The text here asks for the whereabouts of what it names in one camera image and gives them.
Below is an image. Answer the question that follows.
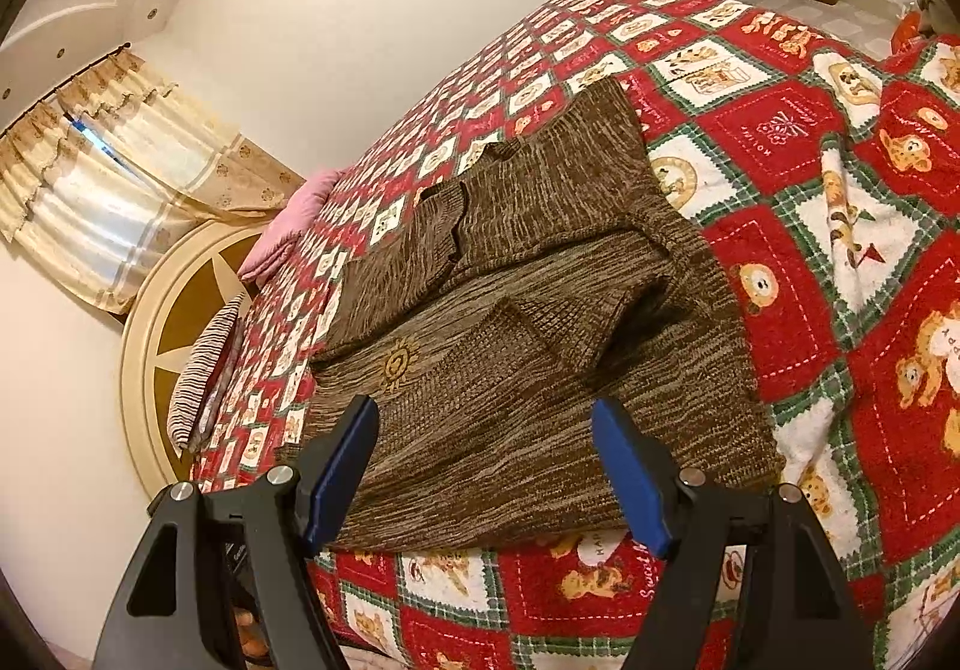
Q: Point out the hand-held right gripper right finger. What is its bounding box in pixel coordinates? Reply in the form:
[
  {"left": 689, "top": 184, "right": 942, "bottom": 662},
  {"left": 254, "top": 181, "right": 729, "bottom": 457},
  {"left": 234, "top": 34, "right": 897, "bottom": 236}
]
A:
[{"left": 590, "top": 398, "right": 875, "bottom": 670}]

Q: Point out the red checked printed blanket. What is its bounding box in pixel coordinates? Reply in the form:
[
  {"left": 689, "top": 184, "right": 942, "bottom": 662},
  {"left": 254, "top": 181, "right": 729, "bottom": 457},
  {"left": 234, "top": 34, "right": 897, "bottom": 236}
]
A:
[{"left": 187, "top": 0, "right": 960, "bottom": 670}]

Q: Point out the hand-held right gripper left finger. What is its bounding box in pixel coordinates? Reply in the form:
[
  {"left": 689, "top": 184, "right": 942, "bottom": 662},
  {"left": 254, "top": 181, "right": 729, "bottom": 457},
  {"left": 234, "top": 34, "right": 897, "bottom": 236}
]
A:
[{"left": 90, "top": 394, "right": 380, "bottom": 670}]

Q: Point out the brown knit sweater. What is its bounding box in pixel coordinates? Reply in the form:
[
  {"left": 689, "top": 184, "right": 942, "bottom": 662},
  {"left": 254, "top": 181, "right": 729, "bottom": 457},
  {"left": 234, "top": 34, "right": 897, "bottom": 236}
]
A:
[{"left": 274, "top": 76, "right": 788, "bottom": 555}]

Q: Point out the striped pillow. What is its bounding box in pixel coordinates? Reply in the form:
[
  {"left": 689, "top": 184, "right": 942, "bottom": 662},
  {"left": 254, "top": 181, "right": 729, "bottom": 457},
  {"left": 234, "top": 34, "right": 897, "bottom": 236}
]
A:
[{"left": 169, "top": 295, "right": 248, "bottom": 453}]

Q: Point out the dark curtain rod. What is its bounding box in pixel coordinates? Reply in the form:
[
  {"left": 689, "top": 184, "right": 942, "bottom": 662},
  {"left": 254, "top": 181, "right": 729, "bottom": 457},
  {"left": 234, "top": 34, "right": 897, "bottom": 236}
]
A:
[{"left": 0, "top": 43, "right": 132, "bottom": 142}]

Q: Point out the cream round bed headboard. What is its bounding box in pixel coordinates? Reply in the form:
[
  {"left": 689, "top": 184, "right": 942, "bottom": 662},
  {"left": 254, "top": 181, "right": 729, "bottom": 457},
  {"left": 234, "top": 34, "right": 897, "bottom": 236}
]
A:
[{"left": 120, "top": 220, "right": 301, "bottom": 498}]

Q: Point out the pile of clothes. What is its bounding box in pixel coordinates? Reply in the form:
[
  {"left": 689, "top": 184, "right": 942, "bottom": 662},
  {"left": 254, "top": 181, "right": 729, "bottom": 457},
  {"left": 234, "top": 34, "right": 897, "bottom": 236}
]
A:
[{"left": 891, "top": 0, "right": 960, "bottom": 52}]

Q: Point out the pink folded quilt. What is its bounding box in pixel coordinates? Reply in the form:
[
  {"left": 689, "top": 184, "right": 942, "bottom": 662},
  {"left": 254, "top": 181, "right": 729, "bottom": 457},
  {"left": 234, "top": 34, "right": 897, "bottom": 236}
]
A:
[{"left": 240, "top": 167, "right": 346, "bottom": 281}]

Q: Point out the cream window curtain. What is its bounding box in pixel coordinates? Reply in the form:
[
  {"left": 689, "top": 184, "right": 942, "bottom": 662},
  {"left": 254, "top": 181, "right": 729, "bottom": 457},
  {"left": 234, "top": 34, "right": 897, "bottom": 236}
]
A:
[{"left": 0, "top": 49, "right": 305, "bottom": 315}]

